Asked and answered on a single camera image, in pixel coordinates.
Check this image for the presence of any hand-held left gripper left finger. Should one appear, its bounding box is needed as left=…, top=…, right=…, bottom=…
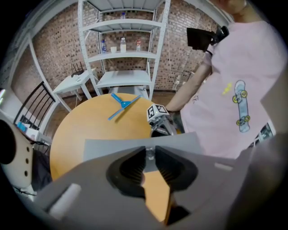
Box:
left=33, top=146, right=167, bottom=230

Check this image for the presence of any black router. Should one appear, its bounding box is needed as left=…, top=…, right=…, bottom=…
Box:
left=70, top=63, right=84, bottom=77

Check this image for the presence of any black worn camera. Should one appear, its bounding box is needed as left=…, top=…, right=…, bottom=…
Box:
left=186, top=26, right=230, bottom=53

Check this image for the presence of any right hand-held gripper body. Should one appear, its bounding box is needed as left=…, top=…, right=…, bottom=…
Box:
left=147, top=103, right=181, bottom=138

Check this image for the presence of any small white table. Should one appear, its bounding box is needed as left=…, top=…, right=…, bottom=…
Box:
left=52, top=68, right=97, bottom=113

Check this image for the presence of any white metal shelf rack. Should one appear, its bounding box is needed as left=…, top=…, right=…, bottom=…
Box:
left=77, top=0, right=171, bottom=101

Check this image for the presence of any person's right forearm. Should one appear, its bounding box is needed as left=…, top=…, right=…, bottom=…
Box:
left=165, top=60, right=212, bottom=113

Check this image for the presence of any person's face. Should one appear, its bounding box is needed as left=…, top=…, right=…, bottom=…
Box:
left=217, top=0, right=251, bottom=22

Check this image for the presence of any beige plastic chair back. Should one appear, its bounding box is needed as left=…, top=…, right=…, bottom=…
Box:
left=0, top=119, right=35, bottom=187

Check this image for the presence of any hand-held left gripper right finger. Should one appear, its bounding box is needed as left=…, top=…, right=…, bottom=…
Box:
left=155, top=145, right=243, bottom=230

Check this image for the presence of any blue plastic squeegee tool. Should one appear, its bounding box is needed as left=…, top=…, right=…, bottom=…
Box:
left=108, top=93, right=143, bottom=121

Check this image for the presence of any black metal chair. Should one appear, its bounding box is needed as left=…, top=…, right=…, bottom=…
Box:
left=13, top=80, right=57, bottom=131

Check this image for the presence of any person in pink shirt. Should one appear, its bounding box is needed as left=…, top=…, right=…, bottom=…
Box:
left=180, top=20, right=288, bottom=159

